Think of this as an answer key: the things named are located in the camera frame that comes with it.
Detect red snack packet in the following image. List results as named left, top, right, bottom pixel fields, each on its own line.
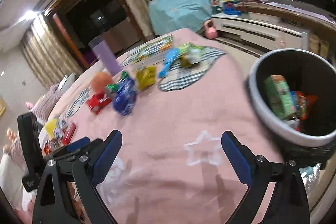
left=85, top=91, right=112, bottom=115

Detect blue snack bag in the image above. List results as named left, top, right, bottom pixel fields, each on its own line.
left=113, top=77, right=137, bottom=116

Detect white red wrapper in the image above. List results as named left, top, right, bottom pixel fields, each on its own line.
left=284, top=118, right=300, bottom=132

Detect yellow snack bag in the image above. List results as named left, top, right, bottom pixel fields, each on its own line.
left=135, top=65, right=157, bottom=90

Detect orange snack packet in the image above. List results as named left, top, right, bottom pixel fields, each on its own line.
left=291, top=91, right=318, bottom=121

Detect green juice carton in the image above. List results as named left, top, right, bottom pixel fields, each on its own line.
left=264, top=75, right=295, bottom=120

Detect blue plastic brush package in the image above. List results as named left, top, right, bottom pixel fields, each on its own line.
left=158, top=48, right=181, bottom=79

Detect green crushed can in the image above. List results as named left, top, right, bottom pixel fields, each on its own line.
left=104, top=71, right=129, bottom=99

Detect white round trash bin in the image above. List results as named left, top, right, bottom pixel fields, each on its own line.
left=247, top=48, right=335, bottom=161

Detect red cylindrical tube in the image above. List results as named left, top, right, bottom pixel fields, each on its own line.
left=62, top=122, right=77, bottom=145

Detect crumpled silver candy wrappers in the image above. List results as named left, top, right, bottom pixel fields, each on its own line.
left=54, top=119, right=68, bottom=143

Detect yellow cupcake mould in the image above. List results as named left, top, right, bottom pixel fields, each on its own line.
left=45, top=119, right=58, bottom=139

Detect striped pink cushion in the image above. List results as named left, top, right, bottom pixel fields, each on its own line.
left=30, top=84, right=62, bottom=124

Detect orange apple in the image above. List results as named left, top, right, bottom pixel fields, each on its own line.
left=90, top=71, right=114, bottom=93

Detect left beige curtain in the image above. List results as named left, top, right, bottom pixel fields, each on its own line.
left=19, top=15, right=83, bottom=89

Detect purple water bottle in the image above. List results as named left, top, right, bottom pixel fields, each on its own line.
left=89, top=35, right=121, bottom=76

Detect pink blanket table cover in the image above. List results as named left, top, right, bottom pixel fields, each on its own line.
left=23, top=27, right=292, bottom=224

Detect green picture book stack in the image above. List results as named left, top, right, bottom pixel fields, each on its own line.
left=121, top=34, right=174, bottom=69

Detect green gold snack pouch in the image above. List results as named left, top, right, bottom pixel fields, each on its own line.
left=178, top=42, right=204, bottom=68

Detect white TV cabinet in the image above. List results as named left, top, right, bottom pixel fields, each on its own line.
left=211, top=0, right=336, bottom=62

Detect pink kettlebell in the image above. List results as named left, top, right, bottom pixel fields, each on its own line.
left=204, top=19, right=218, bottom=39

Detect teal covered armchair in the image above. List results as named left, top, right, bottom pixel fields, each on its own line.
left=148, top=0, right=213, bottom=36

